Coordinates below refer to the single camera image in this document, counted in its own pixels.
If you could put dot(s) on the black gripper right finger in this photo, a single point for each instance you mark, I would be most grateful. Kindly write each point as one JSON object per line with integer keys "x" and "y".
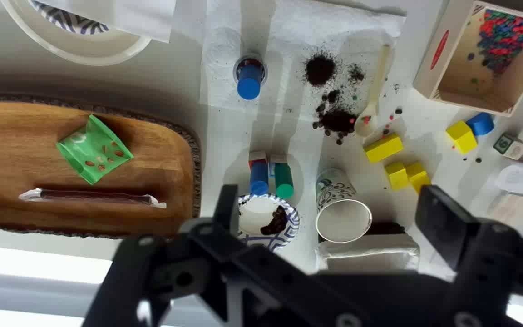
{"x": 445, "y": 227}

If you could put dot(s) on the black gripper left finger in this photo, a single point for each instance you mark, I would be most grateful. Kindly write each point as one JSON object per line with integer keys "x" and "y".
{"x": 226, "y": 209}

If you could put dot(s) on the blue cylinder block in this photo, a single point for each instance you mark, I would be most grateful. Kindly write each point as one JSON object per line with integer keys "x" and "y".
{"x": 249, "y": 87}
{"x": 258, "y": 178}

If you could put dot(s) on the yellow wooden block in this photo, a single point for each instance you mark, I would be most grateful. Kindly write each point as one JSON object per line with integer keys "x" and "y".
{"x": 384, "y": 147}
{"x": 396, "y": 174}
{"x": 462, "y": 138}
{"x": 418, "y": 176}

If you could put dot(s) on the small blue block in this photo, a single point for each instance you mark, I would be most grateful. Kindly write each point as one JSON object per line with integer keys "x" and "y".
{"x": 482, "y": 124}

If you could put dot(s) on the patterned paper bowl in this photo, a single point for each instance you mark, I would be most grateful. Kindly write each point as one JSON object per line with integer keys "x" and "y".
{"x": 255, "y": 218}

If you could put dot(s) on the white plastic packet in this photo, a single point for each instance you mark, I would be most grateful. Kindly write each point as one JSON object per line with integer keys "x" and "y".
{"x": 522, "y": 180}

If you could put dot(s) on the printed white cube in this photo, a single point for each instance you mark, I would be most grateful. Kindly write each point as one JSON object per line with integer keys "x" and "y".
{"x": 509, "y": 145}

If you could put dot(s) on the white paper cup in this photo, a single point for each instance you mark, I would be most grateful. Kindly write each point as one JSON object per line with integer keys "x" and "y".
{"x": 342, "y": 220}

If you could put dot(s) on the brown wrapped stick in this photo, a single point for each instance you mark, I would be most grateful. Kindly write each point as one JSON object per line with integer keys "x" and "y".
{"x": 91, "y": 194}

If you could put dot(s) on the green snack packet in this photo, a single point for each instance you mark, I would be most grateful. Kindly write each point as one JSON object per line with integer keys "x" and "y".
{"x": 95, "y": 151}

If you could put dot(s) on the white plastic spoon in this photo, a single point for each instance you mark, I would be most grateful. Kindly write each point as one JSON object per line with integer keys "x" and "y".
{"x": 375, "y": 91}

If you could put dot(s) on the brown cardboard box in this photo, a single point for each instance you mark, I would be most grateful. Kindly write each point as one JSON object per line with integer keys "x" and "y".
{"x": 434, "y": 60}

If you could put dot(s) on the dark coffee grounds spill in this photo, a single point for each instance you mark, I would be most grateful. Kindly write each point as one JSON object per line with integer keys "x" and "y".
{"x": 320, "y": 67}

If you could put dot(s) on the white paper towel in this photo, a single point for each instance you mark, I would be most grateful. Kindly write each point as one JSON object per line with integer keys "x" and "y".
{"x": 286, "y": 36}

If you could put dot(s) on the colourful beads pile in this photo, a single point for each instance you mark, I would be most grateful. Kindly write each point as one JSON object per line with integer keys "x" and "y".
{"x": 503, "y": 33}

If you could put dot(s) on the brown wooden tray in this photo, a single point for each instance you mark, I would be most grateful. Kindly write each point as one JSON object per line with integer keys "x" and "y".
{"x": 19, "y": 151}

